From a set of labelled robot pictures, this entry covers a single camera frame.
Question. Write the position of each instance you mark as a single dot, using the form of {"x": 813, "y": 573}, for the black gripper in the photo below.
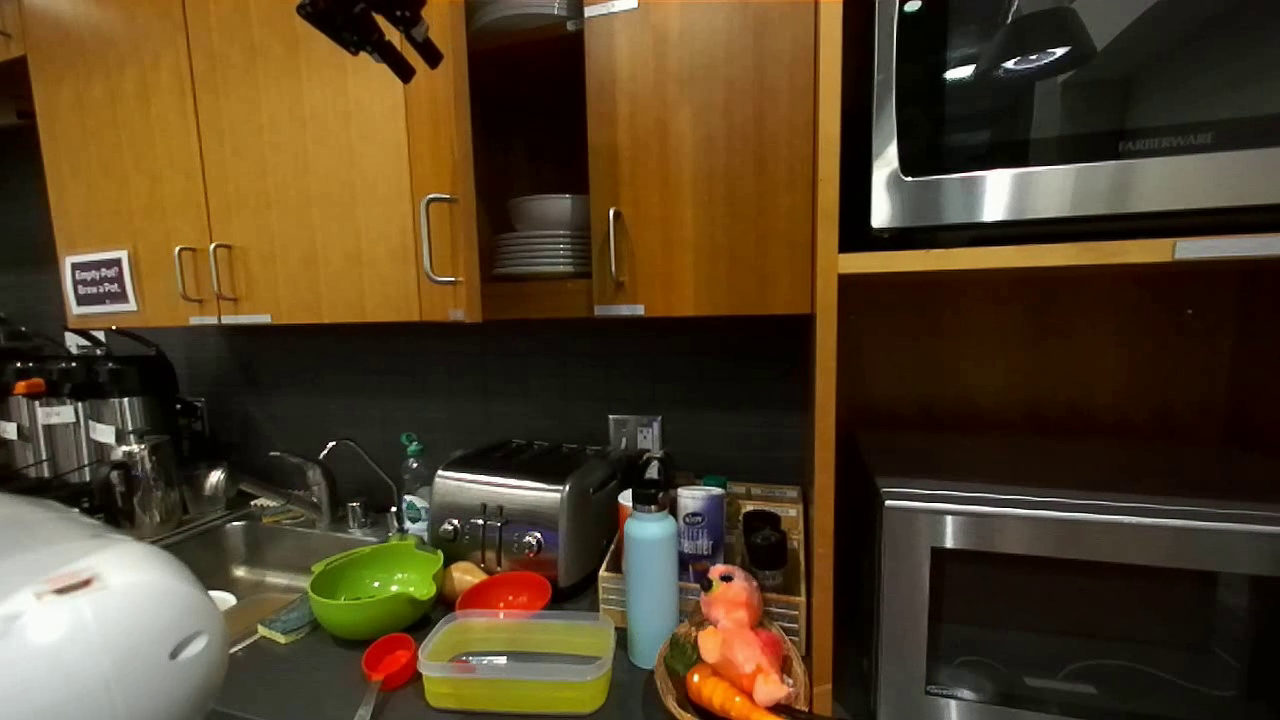
{"x": 362, "y": 29}

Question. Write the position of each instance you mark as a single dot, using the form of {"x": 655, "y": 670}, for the wooden cabinet door with handle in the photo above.
{"x": 440, "y": 168}

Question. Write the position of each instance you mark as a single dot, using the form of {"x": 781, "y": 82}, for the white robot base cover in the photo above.
{"x": 100, "y": 626}

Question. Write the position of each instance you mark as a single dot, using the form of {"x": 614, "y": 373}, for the far left wooden cabinet door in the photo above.
{"x": 118, "y": 138}

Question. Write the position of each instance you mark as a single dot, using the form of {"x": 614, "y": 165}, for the right wooden cabinet door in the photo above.
{"x": 700, "y": 159}

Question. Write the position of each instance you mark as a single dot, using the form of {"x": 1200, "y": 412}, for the upper shelf white dishes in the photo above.
{"x": 525, "y": 14}

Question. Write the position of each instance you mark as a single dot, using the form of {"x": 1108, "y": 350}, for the stack of white bowls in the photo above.
{"x": 550, "y": 211}

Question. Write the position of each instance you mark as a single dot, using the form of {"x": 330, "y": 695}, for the stack of white plates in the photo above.
{"x": 541, "y": 255}

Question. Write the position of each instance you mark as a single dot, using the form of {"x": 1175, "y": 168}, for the purple label sign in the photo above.
{"x": 99, "y": 281}

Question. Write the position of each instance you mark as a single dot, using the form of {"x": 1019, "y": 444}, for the sink faucet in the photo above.
{"x": 341, "y": 486}

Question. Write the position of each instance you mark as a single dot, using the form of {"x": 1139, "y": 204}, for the steel coffee machine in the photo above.
{"x": 99, "y": 427}

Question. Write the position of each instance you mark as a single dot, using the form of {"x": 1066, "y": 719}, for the dish soap bottle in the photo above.
{"x": 414, "y": 476}

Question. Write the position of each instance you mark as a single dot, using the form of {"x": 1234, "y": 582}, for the stainless steel toaster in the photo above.
{"x": 525, "y": 506}

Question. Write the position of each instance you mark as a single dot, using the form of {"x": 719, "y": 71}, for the stainless steel sink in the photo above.
{"x": 250, "y": 566}

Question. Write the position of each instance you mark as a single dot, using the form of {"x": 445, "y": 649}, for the small onion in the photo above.
{"x": 459, "y": 576}

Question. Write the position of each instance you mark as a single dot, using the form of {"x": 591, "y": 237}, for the green colander bowl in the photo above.
{"x": 374, "y": 590}

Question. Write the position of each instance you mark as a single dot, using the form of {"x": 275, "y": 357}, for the light blue water bottle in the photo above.
{"x": 651, "y": 576}

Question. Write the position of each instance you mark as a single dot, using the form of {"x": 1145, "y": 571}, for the red plastic bowl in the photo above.
{"x": 513, "y": 595}

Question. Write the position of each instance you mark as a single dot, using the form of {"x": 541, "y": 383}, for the green sponge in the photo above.
{"x": 295, "y": 622}

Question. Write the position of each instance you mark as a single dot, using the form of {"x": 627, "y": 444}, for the red measuring cup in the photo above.
{"x": 384, "y": 665}

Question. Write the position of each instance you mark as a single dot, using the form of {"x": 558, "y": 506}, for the upper stainless microwave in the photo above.
{"x": 1072, "y": 109}

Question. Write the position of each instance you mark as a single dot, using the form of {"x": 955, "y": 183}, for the wooden box with condiments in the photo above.
{"x": 767, "y": 535}

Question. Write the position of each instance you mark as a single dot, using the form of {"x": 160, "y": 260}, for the clear plastic food container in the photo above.
{"x": 517, "y": 660}

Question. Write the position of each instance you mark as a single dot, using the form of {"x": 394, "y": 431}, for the pink plush toy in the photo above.
{"x": 738, "y": 643}

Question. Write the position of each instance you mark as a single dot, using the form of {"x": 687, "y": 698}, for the wicker basket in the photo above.
{"x": 682, "y": 654}

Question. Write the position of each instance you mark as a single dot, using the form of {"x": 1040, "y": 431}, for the orange toy carrot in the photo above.
{"x": 726, "y": 702}

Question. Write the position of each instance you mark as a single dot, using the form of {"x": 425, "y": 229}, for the lower stainless oven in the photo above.
{"x": 1072, "y": 604}

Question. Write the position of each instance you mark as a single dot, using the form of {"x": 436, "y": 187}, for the wall power outlet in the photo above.
{"x": 634, "y": 434}

